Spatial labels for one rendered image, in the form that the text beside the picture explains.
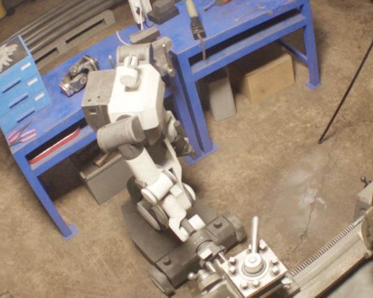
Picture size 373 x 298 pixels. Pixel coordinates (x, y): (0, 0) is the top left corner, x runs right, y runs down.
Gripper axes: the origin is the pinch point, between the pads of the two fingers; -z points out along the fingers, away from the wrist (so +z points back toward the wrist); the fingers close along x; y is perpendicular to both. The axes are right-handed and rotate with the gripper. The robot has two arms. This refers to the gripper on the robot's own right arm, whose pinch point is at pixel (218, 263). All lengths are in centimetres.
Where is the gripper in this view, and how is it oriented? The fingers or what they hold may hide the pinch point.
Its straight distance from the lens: 218.5
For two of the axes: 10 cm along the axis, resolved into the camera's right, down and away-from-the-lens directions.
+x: 7.6, -6.5, 0.2
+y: 4.1, 5.1, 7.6
